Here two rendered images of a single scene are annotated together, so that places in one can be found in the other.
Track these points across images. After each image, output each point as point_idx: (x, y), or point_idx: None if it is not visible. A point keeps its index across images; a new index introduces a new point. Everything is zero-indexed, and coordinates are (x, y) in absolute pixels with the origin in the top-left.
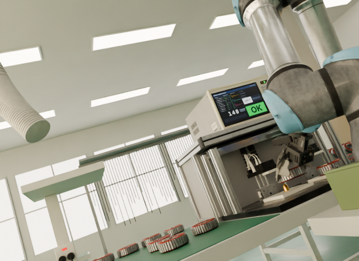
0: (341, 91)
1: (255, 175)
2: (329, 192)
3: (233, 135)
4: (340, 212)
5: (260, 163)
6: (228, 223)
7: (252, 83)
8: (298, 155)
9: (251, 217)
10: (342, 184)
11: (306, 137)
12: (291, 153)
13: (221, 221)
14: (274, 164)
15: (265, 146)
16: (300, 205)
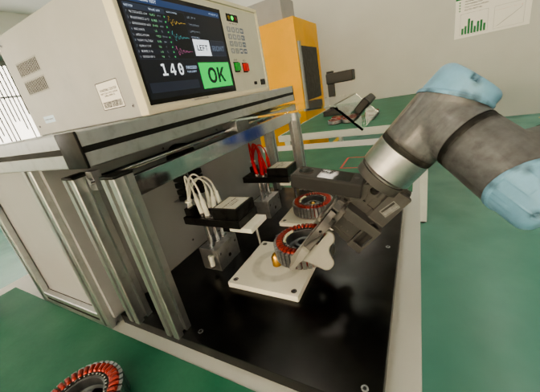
0: None
1: (208, 226)
2: (415, 312)
3: (175, 133)
4: None
5: (234, 210)
6: (163, 385)
7: (214, 10)
8: (374, 234)
9: (235, 370)
10: None
11: (411, 199)
12: (345, 220)
13: (118, 323)
14: (254, 209)
15: None
16: (402, 379)
